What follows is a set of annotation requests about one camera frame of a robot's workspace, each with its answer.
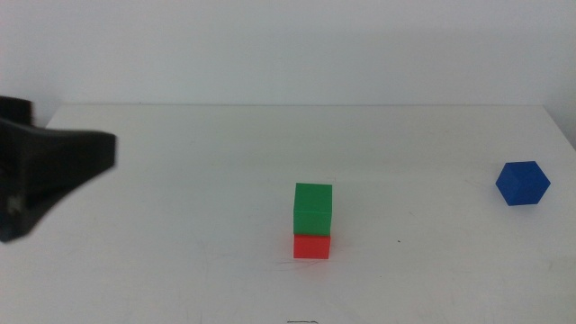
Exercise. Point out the blue cube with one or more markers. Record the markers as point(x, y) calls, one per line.
point(522, 184)

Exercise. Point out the red cube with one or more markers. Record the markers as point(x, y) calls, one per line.
point(311, 247)

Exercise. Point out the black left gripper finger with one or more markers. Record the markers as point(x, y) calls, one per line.
point(63, 157)

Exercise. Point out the green cube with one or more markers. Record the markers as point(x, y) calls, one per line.
point(312, 209)

